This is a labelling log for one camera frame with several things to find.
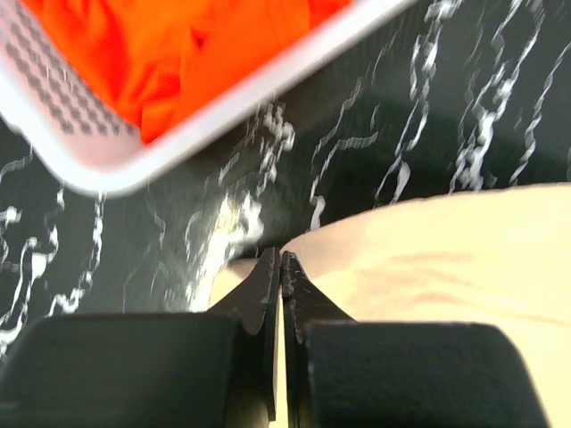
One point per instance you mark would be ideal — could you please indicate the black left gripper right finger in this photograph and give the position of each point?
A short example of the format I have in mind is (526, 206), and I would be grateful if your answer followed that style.
(344, 373)

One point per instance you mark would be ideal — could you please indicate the white plastic laundry basket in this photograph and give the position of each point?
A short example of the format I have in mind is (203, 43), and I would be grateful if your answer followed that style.
(91, 150)

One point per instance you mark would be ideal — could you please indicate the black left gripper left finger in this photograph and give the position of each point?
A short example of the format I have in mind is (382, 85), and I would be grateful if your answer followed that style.
(215, 368)

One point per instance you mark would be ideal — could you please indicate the beige t shirt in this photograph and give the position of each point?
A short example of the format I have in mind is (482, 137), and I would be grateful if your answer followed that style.
(500, 257)

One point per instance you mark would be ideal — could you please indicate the orange t shirt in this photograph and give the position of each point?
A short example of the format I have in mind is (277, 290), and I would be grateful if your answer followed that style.
(157, 62)

